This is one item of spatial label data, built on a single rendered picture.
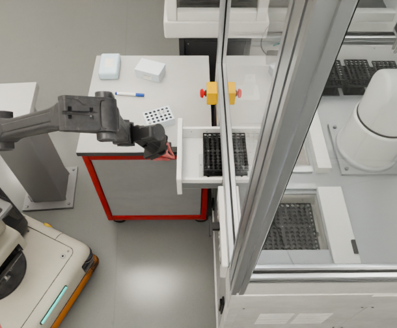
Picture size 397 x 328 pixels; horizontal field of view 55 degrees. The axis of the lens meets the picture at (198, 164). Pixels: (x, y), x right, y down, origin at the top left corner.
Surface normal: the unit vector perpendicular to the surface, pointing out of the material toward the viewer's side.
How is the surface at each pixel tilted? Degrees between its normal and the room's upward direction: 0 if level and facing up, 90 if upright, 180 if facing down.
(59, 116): 50
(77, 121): 42
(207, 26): 90
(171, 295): 0
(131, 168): 90
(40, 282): 0
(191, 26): 90
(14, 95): 0
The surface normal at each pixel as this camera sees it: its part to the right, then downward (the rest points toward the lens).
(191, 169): 0.01, -0.57
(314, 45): 0.01, 0.82
